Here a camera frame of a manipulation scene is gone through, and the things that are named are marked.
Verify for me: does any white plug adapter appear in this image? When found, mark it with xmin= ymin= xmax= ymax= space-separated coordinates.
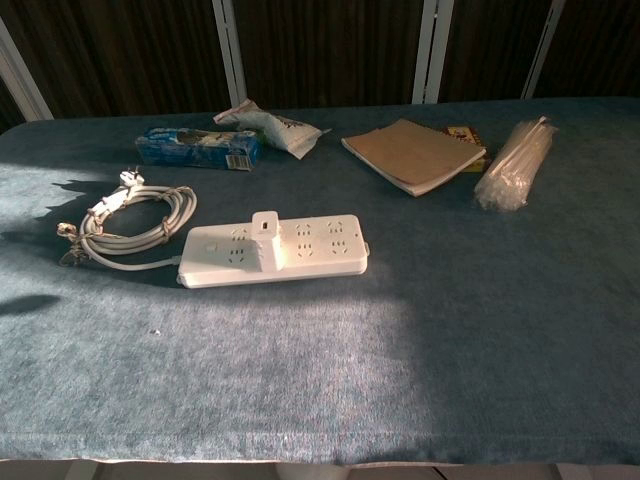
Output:
xmin=249 ymin=210 xmax=286 ymax=274

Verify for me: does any white power strip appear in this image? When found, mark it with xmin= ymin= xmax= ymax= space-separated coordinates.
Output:
xmin=177 ymin=213 xmax=371 ymax=290

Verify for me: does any white plastic snack bag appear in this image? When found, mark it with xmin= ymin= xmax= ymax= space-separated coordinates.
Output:
xmin=213 ymin=98 xmax=332 ymax=160

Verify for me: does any brown paper notebook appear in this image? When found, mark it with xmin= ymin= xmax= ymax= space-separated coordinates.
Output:
xmin=341 ymin=118 xmax=488 ymax=198

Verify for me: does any blue tablecloth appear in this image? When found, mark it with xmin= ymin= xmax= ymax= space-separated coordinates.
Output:
xmin=0 ymin=97 xmax=640 ymax=466

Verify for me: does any yellow and red box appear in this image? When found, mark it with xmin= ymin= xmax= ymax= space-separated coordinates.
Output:
xmin=439 ymin=124 xmax=494 ymax=174

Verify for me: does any clear bag of straws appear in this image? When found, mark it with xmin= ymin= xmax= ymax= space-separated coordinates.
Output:
xmin=473 ymin=115 xmax=559 ymax=214

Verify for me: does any white coiled power cord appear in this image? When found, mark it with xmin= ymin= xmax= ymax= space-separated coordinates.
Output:
xmin=56 ymin=169 xmax=199 ymax=272

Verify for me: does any white frame post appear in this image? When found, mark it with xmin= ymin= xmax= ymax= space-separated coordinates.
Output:
xmin=520 ymin=0 xmax=567 ymax=100
xmin=211 ymin=0 xmax=249 ymax=109
xmin=411 ymin=0 xmax=455 ymax=105
xmin=0 ymin=17 xmax=54 ymax=121

